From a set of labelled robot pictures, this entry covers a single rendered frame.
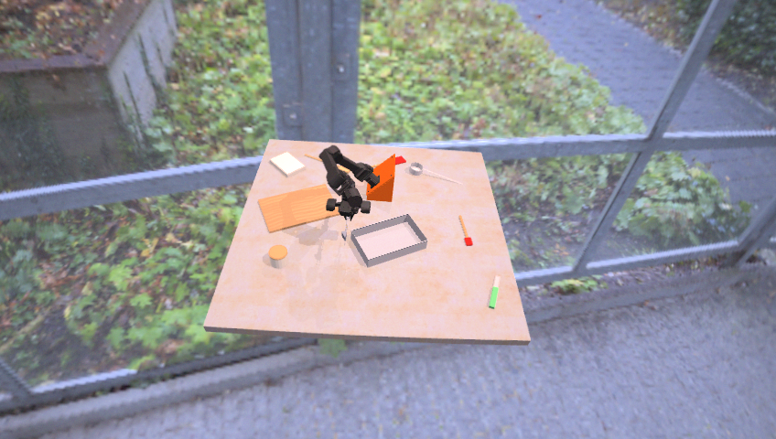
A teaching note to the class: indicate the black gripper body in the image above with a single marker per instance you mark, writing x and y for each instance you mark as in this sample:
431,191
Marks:
365,206

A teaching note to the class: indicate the light wooden spoon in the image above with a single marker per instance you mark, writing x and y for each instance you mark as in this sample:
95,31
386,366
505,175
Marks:
340,167

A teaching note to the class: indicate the grey cylindrical container with orange lid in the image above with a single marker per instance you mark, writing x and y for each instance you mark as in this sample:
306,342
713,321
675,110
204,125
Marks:
278,256

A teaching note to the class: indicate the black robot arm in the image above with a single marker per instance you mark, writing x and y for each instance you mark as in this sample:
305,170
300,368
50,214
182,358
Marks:
336,177

